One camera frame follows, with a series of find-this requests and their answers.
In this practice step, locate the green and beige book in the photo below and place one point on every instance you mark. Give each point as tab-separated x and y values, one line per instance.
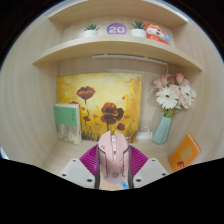
66	123

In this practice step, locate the white light bar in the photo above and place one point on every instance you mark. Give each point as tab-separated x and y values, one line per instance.
130	58

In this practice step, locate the orange book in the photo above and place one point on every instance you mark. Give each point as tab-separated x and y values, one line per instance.
185	153

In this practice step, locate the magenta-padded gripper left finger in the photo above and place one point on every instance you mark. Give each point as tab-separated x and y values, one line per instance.
87	163

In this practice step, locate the wooden shelf with ornaments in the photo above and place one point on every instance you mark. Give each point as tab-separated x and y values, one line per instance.
116	44

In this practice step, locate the yellow poppy flower painting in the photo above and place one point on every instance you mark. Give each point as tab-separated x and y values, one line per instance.
106	93

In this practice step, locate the pink computer mouse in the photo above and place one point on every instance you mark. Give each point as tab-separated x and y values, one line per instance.
113	156

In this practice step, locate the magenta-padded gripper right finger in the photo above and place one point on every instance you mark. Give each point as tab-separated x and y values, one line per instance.
138	163

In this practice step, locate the mint green faceted vase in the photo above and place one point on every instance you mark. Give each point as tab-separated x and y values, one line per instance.
161	131

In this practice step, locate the pink and white flower bouquet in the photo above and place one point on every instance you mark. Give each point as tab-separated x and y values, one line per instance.
168	96

